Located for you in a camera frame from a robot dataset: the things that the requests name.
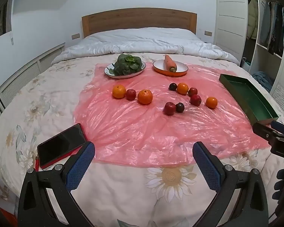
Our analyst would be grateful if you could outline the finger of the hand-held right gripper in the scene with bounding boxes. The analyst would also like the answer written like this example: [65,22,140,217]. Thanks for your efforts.
[252,122,278,146]
[270,120,284,138]

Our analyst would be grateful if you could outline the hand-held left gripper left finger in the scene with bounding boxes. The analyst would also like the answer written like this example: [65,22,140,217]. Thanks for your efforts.
[18,141,95,227]

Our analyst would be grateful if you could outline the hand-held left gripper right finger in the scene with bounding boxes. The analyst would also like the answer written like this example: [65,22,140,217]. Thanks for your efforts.
[192,141,268,227]

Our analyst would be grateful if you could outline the green tray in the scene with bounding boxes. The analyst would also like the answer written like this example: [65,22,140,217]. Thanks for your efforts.
[219,74,280,124]

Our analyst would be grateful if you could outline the orange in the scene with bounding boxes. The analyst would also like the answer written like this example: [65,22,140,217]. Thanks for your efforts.
[205,96,218,109]
[112,85,127,99]
[137,89,153,105]
[176,82,189,95]

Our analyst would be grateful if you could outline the person's right hand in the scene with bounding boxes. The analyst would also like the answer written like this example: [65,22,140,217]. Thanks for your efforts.
[272,169,284,202]

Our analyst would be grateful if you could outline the black smartphone red case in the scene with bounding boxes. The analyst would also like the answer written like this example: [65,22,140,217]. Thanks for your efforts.
[37,123,87,169]

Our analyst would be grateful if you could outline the blue towel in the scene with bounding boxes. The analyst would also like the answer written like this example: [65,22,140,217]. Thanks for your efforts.
[252,71,275,91]

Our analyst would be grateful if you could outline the pink cloth mat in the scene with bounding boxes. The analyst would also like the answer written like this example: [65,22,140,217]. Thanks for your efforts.
[74,63,271,168]

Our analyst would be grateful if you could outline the teal bag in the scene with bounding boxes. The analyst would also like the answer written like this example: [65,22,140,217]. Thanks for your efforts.
[241,57,251,70]

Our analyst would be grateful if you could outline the white plate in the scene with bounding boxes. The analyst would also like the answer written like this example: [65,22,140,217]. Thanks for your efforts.
[104,61,146,79]

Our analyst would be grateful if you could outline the dark hanging garments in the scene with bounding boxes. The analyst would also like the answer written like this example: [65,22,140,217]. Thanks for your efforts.
[268,2,284,55]

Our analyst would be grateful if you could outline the white slatted cabinet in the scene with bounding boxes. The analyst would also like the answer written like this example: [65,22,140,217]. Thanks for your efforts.
[0,43,65,114]

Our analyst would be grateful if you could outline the blue-grey hanging garment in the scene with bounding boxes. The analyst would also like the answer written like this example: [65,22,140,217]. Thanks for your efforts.
[259,1,271,48]

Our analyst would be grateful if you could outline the green leafy vegetable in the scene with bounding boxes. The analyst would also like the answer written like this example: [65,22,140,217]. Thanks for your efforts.
[109,54,142,76]

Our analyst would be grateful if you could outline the carrot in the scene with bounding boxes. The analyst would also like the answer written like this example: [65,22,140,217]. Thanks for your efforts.
[164,54,177,73]

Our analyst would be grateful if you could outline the light green hanging jacket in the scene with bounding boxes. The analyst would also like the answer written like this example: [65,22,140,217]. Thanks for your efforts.
[246,0,258,39]

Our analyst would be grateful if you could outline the orange rimmed plate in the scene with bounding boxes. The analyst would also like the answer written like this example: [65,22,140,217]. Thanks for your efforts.
[153,60,189,77]

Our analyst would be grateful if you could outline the white wardrobe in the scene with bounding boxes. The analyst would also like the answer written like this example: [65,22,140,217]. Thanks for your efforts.
[214,0,284,104]

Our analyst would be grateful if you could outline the white duvet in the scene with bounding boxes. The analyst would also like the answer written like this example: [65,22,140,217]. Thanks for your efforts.
[51,27,239,65]

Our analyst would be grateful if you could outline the wooden headboard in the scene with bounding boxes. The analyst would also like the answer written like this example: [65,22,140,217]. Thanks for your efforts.
[82,8,197,39]

